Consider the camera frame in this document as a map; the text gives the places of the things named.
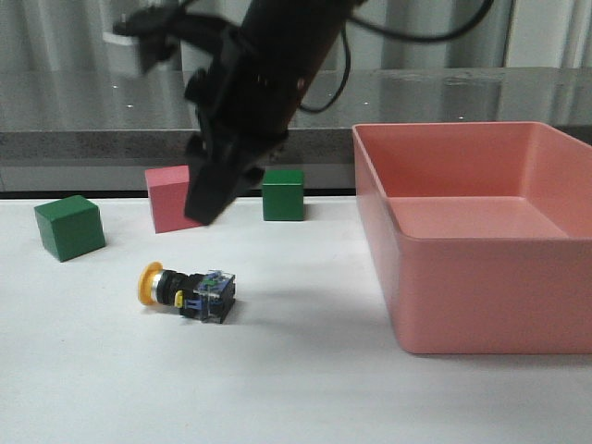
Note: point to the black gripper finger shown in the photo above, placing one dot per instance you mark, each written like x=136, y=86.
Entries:
x=248, y=181
x=212, y=187

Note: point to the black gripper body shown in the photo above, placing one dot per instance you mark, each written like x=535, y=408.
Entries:
x=243, y=99

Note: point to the yellow push button switch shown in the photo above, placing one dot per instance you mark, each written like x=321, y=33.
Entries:
x=207, y=297

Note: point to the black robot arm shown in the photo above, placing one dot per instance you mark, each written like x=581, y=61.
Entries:
x=313, y=26

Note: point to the green cube near bin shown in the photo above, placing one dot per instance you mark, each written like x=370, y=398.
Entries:
x=283, y=195

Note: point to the pink cube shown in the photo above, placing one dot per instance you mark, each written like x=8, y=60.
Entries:
x=167, y=189

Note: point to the green cube far left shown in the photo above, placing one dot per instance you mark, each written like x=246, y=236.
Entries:
x=70, y=227

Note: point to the pink plastic bin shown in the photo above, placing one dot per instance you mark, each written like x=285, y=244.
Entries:
x=480, y=234

